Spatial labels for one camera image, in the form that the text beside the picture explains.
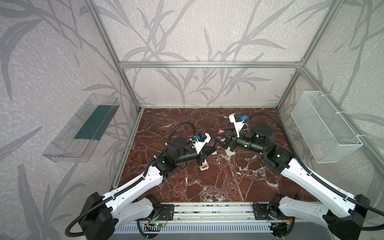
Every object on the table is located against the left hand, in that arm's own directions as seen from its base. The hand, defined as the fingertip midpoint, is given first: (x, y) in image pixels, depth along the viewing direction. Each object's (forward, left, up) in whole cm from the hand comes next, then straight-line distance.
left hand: (217, 146), depth 67 cm
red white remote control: (+1, +5, -27) cm, 27 cm away
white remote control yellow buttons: (+9, -11, -26) cm, 30 cm away
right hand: (+4, +1, +8) cm, 9 cm away
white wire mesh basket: (+1, -47, +7) cm, 47 cm away
